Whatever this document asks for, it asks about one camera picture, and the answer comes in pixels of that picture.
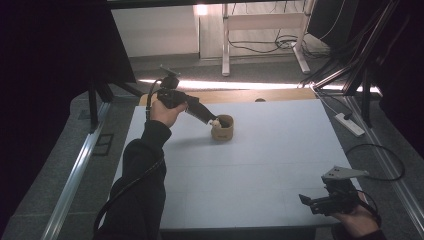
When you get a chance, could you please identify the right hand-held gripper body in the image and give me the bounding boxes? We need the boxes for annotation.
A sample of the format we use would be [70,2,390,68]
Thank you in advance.
[309,165,371,216]

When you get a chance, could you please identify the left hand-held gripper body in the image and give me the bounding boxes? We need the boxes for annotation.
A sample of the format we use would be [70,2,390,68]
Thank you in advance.
[155,65,201,111]

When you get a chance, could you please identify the person's left hand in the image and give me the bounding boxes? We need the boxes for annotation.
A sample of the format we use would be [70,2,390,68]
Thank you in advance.
[149,98,189,130]

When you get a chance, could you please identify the person's right hand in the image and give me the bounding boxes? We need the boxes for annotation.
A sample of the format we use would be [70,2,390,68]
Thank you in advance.
[329,191,382,238]

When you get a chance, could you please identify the white table mat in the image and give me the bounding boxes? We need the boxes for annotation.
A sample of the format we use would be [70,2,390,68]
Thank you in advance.
[111,98,363,231]

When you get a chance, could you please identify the white power strip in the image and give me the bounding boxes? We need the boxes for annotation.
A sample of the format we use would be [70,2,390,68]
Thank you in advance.
[334,112,366,138]

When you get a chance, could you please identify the black metal stand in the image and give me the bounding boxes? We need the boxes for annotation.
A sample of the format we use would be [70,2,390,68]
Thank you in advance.
[299,0,412,129]
[87,74,145,135]

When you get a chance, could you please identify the dark floor socket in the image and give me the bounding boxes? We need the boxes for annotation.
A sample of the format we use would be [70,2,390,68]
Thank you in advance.
[91,133,115,157]

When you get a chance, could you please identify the black monitor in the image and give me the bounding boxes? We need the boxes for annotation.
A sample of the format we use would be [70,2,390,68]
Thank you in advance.
[306,0,362,49]

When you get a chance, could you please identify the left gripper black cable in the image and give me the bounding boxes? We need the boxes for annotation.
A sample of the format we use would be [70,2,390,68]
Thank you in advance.
[92,78,166,239]

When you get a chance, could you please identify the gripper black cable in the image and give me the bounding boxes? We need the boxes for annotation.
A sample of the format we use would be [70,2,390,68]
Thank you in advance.
[354,189,383,228]
[92,78,166,239]

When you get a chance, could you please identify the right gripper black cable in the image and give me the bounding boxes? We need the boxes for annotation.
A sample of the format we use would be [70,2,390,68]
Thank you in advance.
[354,189,383,228]

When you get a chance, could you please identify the metal floor rail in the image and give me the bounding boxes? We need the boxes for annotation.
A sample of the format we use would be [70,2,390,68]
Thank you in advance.
[344,95,424,236]
[40,101,112,240]

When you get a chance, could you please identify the black looped cable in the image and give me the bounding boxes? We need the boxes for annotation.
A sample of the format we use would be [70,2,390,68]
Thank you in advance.
[344,143,406,183]

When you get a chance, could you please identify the black floor cables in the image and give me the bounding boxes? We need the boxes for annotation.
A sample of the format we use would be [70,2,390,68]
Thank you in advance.
[227,1,331,58]

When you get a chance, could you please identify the white desk frame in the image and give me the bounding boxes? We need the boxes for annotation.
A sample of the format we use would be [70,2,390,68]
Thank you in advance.
[221,0,312,77]

